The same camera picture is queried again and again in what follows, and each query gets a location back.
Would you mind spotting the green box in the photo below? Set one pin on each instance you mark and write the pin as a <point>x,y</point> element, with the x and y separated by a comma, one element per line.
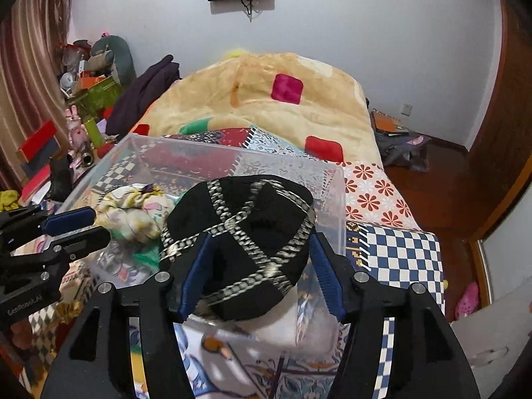
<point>97,93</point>

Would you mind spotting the orange notebook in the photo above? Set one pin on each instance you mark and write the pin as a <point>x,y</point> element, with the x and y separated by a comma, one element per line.
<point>386,122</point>

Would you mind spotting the clear plastic storage box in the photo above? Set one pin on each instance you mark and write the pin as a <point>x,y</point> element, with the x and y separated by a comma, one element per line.
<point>216,183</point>

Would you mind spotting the green cylindrical can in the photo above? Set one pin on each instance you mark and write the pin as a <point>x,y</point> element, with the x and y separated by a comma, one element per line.
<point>93,132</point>

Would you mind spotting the pink slipper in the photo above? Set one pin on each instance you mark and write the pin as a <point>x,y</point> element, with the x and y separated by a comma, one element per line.
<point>467,295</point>

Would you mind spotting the dark purple garment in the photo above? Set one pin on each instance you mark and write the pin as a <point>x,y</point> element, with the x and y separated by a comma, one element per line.
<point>143,89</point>

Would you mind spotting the grey green plush toy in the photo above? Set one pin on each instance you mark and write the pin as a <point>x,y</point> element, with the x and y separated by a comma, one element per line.
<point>112,56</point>

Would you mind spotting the striped brown curtain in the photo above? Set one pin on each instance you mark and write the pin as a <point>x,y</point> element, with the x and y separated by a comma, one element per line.
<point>29,75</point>

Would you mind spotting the pink bunny figurine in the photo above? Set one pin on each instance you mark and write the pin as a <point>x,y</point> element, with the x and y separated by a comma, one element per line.
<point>76,126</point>

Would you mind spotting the white folded cloth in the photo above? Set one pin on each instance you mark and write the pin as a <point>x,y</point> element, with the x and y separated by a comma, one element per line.
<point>282,320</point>

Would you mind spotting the wall power socket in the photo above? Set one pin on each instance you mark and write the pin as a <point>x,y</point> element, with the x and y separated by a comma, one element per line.
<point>406,109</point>

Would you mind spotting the black embroidered cap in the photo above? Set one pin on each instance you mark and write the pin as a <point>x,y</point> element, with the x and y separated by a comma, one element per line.
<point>245,241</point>

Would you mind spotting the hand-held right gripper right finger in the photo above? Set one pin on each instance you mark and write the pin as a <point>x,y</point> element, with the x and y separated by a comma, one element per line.
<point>326,276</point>

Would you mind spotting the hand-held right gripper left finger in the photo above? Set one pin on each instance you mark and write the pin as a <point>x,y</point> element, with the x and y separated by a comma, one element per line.
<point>192,276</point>

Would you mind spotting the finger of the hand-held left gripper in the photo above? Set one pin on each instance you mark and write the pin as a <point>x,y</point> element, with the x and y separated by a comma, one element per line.
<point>89,237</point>
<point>70,220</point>

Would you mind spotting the beige plush blanket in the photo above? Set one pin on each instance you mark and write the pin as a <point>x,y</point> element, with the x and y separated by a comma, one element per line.
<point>266,104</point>

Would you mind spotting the red box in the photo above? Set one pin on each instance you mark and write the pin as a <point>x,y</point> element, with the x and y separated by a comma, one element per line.
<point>35,139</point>

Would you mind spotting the yellow green cloth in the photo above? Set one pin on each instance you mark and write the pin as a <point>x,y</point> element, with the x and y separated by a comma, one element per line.
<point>8,199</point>

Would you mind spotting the floral patterned cloth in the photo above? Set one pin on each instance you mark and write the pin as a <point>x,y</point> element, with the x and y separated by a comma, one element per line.
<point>131,212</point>

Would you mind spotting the grey bag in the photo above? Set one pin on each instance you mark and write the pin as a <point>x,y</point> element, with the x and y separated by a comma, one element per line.
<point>403,149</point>

